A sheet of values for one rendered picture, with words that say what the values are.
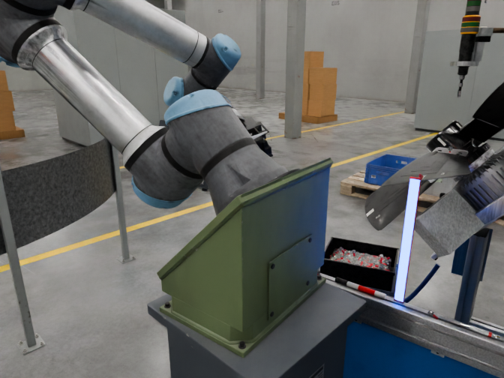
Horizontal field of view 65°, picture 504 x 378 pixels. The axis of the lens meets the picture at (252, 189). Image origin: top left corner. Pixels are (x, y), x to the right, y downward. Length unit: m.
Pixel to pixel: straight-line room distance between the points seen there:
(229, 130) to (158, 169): 0.17
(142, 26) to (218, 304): 0.56
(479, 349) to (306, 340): 0.48
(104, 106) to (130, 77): 6.40
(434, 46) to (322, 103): 2.52
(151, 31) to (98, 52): 6.12
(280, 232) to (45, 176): 1.80
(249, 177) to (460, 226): 0.79
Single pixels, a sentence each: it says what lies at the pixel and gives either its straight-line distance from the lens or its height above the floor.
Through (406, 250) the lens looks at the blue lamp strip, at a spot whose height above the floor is 1.01.
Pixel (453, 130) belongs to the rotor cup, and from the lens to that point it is 1.36.
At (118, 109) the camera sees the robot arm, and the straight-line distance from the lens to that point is 0.82.
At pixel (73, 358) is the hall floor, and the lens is 2.37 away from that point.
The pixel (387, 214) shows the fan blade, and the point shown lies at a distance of 1.37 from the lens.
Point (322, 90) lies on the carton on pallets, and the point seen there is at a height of 0.75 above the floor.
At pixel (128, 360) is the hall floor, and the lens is 2.27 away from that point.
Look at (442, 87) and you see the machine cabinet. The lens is 8.82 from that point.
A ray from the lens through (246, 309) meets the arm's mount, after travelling 0.64.
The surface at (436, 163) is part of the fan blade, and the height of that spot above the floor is 1.18.
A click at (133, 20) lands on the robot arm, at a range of 0.87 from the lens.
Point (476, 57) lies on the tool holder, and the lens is 1.28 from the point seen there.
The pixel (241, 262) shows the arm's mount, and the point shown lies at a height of 1.17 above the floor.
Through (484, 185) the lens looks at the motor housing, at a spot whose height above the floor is 1.10.
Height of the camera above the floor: 1.45
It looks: 18 degrees down
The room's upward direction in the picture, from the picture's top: straight up
